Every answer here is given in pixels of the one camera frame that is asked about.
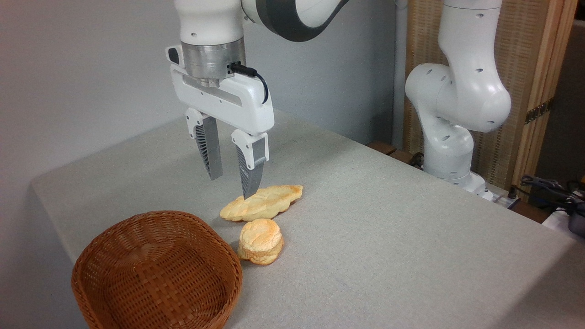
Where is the dark round device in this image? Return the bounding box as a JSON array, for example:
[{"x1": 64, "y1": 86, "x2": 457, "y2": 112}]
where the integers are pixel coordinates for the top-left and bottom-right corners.
[{"x1": 568, "y1": 201, "x2": 585, "y2": 238}]

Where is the grey tablecloth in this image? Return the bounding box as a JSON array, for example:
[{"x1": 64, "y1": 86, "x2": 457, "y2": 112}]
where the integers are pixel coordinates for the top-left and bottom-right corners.
[{"x1": 30, "y1": 109, "x2": 585, "y2": 329}]

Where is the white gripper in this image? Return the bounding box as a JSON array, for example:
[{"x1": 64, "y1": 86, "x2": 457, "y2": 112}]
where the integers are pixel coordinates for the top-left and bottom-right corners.
[{"x1": 165, "y1": 45, "x2": 275, "y2": 200}]

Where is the wooden rattan folding screen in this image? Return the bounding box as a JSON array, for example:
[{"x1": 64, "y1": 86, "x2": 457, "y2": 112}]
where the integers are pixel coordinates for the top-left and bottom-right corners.
[{"x1": 402, "y1": 0, "x2": 579, "y2": 191}]

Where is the brown woven wicker basket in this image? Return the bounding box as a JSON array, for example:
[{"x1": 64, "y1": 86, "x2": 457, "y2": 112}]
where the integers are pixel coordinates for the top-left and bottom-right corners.
[{"x1": 71, "y1": 210, "x2": 244, "y2": 329}]

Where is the white power strip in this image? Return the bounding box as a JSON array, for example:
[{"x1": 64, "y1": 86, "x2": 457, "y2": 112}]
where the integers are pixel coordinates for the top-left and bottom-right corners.
[{"x1": 484, "y1": 191, "x2": 520, "y2": 209}]

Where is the long braided bread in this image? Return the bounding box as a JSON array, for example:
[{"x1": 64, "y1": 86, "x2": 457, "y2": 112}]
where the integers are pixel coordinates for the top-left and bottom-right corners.
[{"x1": 220, "y1": 184, "x2": 304, "y2": 223}]

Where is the round bread bun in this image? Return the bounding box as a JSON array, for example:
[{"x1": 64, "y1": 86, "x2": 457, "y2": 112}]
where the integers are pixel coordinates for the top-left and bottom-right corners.
[{"x1": 237, "y1": 218, "x2": 285, "y2": 266}]

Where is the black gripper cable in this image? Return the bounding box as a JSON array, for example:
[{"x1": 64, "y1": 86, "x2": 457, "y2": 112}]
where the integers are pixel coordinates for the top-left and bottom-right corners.
[{"x1": 228, "y1": 62, "x2": 270, "y2": 105}]

